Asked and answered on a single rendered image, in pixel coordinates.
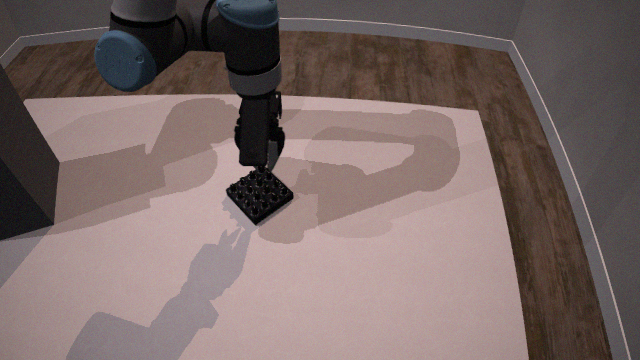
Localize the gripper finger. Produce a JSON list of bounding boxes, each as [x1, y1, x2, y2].
[[267, 127, 285, 173], [234, 126, 261, 172]]

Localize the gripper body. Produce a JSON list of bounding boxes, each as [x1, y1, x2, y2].
[[236, 88, 282, 140]]

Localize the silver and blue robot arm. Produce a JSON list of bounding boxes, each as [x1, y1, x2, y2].
[[94, 0, 282, 166]]

